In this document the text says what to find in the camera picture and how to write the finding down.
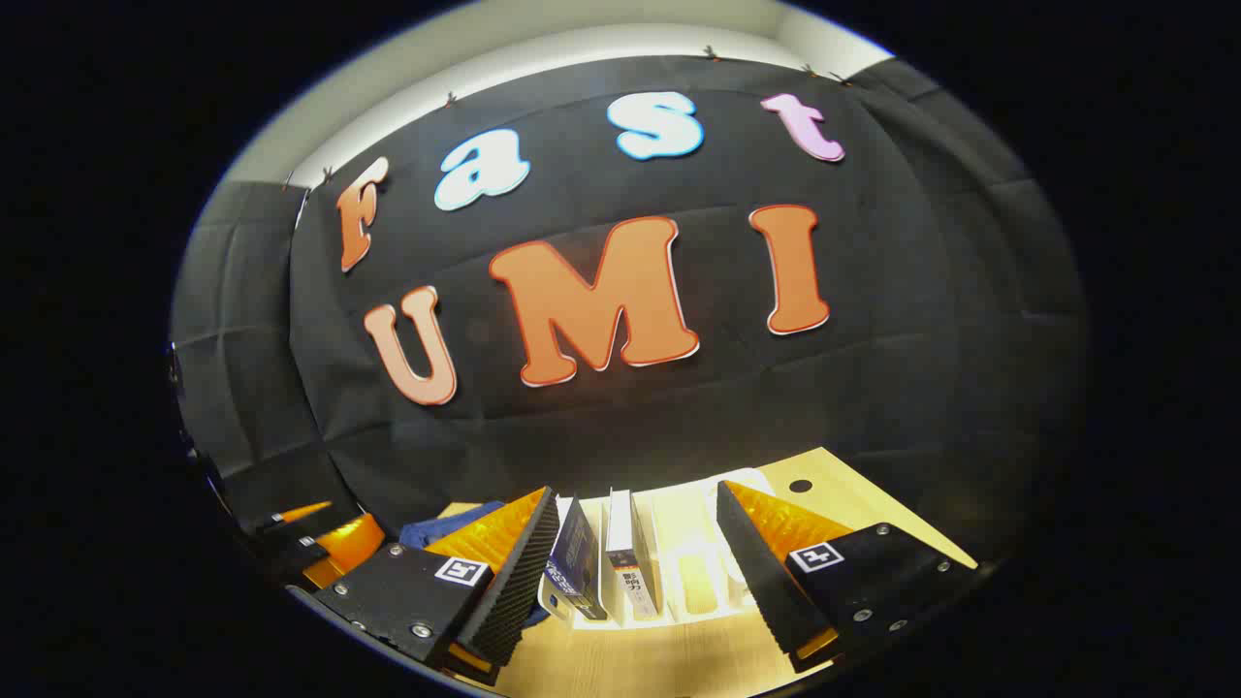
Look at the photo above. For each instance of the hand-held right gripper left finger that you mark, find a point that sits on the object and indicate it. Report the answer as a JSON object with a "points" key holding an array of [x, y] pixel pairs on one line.
{"points": [[519, 582]]}

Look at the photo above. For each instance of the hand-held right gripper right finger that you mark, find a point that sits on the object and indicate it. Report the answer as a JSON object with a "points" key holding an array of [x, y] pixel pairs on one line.
{"points": [[756, 572]]}

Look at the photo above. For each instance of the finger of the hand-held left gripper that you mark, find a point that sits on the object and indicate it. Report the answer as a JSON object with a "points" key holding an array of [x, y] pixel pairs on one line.
{"points": [[301, 514], [349, 548]]}

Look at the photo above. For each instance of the white bookshelf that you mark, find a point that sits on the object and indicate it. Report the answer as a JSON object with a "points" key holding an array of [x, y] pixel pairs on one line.
{"points": [[693, 572]]}

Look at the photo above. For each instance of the blue cover book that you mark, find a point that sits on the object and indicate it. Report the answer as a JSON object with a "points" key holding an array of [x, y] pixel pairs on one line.
{"points": [[580, 562]]}

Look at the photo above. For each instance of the blue schoolbag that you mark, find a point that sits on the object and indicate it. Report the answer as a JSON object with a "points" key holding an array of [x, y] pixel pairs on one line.
{"points": [[446, 525]]}

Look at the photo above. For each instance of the white and grey cover book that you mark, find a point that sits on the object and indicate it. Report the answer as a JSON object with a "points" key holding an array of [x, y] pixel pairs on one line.
{"points": [[628, 553]]}

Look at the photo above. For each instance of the black backdrop cloth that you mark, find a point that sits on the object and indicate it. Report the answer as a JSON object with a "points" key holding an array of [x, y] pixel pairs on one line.
{"points": [[630, 427]]}

